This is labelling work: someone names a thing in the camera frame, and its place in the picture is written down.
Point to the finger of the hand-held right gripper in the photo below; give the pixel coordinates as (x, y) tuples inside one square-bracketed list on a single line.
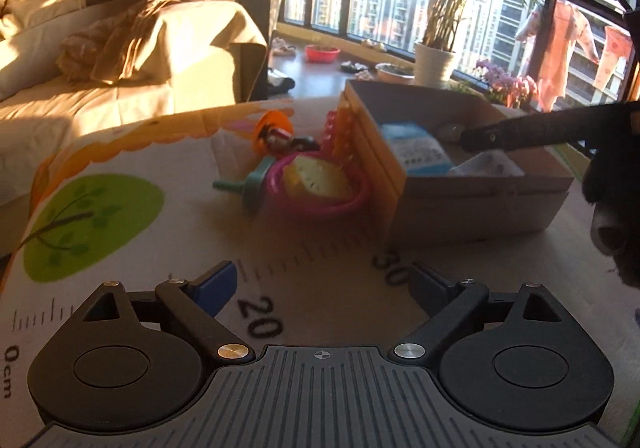
[(520, 131)]

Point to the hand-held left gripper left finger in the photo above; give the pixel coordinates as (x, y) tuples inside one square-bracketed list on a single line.
[(216, 285)]

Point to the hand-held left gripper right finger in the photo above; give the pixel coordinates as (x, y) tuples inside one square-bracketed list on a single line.
[(430, 285)]

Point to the brown cardboard box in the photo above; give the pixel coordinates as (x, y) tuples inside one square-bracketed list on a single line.
[(475, 208)]

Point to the teal plastic toy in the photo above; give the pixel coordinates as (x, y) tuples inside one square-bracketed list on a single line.
[(252, 188)]

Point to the pink plastic bowl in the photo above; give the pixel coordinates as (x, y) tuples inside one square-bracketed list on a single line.
[(320, 208)]

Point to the black toy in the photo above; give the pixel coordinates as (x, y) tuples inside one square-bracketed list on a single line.
[(295, 143)]

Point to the orange round toy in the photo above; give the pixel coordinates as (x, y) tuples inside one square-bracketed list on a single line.
[(272, 120)]

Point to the orange pink toy block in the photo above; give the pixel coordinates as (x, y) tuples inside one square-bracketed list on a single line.
[(340, 132)]

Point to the pink purple flowers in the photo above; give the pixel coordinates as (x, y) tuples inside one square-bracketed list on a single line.
[(507, 85)]

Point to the printed ruler mat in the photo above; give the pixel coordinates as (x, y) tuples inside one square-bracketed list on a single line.
[(150, 248)]

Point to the blue white packet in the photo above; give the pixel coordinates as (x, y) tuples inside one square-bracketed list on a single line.
[(417, 150)]

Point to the potted palm in white pot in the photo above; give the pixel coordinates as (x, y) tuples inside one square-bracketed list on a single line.
[(435, 65)]

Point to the hanging pale orange garment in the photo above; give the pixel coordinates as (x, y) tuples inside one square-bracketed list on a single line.
[(612, 52)]

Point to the metal bowl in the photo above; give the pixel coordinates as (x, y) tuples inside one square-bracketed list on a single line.
[(395, 73)]

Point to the red basin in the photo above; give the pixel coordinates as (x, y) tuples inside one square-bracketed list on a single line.
[(322, 54)]

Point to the dark shoes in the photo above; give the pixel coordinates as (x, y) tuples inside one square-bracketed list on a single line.
[(280, 82)]

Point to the bed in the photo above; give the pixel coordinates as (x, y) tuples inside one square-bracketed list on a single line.
[(75, 112)]

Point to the pair of slippers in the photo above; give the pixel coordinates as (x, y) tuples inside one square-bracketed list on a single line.
[(283, 47)]

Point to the crumpled beige blanket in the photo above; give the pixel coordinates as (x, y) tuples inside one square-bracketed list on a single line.
[(135, 37)]

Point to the white pillow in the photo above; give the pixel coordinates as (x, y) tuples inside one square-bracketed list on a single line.
[(35, 27)]

